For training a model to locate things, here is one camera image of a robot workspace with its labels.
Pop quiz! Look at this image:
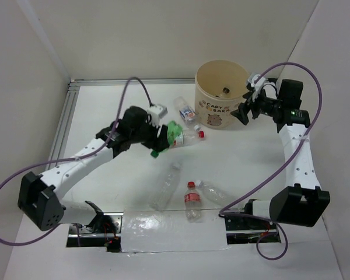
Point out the aluminium frame rail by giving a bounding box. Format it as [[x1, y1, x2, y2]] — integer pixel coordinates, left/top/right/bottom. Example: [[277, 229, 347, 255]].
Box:
[[46, 78, 277, 164]]

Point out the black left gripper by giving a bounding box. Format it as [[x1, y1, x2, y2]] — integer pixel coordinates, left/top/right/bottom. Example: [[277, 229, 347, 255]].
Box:
[[131, 116, 170, 153]]

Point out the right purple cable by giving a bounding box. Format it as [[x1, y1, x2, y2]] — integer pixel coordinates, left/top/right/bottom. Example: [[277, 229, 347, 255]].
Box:
[[218, 62, 323, 260]]

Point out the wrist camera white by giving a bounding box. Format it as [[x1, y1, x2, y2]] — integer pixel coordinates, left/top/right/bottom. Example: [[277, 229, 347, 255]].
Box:
[[146, 104, 167, 127], [246, 73, 268, 93]]

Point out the white tape sheet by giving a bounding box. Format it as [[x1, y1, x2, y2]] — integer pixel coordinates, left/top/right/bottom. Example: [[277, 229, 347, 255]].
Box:
[[121, 209, 228, 253]]

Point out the purple cable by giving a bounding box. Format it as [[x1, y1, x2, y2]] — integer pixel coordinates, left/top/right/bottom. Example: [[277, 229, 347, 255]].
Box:
[[218, 62, 323, 260], [0, 76, 154, 246]]

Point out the clear bottle white cap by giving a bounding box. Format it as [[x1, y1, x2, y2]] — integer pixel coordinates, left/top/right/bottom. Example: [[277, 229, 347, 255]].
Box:
[[195, 180, 237, 208]]

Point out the red label cola bottle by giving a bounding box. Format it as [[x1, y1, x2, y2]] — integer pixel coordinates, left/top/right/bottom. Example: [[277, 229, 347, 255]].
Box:
[[184, 181, 202, 222]]

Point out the long clear bottle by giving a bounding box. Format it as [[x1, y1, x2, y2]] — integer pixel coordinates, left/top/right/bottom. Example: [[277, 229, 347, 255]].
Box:
[[149, 162, 182, 211]]

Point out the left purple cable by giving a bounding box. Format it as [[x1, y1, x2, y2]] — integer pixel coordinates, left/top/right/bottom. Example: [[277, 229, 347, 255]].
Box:
[[0, 76, 154, 246]]

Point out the blue orange label bottle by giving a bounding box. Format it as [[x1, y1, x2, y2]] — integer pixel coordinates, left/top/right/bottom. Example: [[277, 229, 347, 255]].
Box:
[[173, 97, 201, 132]]

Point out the beige capybara bin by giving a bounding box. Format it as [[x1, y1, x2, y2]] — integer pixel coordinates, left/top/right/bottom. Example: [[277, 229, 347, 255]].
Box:
[[195, 60, 249, 129]]

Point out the red white label bottle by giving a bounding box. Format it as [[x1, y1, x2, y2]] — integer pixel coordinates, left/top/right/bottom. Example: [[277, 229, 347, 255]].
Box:
[[170, 129, 205, 149]]

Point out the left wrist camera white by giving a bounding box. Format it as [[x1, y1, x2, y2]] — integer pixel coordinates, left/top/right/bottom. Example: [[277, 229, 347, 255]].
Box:
[[146, 104, 167, 127]]

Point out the small black label bottle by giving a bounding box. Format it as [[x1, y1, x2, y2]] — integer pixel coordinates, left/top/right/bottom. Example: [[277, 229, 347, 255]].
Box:
[[215, 87, 230, 99]]

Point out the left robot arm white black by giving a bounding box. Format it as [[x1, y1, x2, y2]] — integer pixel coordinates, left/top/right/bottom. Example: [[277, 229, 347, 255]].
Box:
[[18, 104, 170, 233]]

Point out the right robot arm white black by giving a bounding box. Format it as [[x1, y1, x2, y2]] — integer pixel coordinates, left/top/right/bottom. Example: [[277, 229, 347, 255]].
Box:
[[231, 74, 330, 229]]

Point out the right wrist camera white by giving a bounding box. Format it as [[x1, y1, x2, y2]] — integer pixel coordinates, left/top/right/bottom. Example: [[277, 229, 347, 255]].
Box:
[[246, 73, 268, 93]]

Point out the green plastic bottle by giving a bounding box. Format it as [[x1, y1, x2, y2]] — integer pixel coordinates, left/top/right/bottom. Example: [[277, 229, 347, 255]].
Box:
[[150, 121, 183, 158]]

